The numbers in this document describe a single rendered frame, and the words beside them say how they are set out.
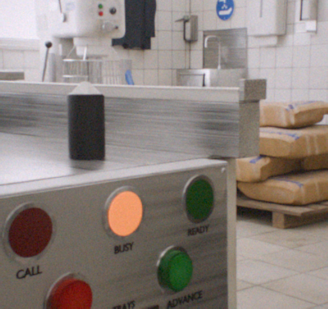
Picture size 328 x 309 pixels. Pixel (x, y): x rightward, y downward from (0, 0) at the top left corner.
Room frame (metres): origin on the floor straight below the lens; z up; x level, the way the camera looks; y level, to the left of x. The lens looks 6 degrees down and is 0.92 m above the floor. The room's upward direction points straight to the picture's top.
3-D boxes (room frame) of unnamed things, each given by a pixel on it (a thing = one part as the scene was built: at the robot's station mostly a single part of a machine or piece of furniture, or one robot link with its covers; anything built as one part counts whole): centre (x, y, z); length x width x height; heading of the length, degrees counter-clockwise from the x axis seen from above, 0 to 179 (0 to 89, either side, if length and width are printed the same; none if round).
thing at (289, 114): (4.68, -0.66, 0.62); 0.72 x 0.42 x 0.17; 48
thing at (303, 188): (4.49, -0.82, 0.19); 0.72 x 0.42 x 0.15; 136
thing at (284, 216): (4.70, -0.61, 0.06); 1.20 x 0.80 x 0.11; 44
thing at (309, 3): (5.12, -0.93, 1.27); 0.19 x 0.10 x 0.30; 132
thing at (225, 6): (5.78, -0.47, 1.36); 0.20 x 0.01 x 0.20; 42
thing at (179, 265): (0.56, -0.01, 0.76); 0.03 x 0.02 x 0.03; 134
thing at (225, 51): (5.59, -0.39, 0.93); 0.99 x 0.38 x 1.09; 42
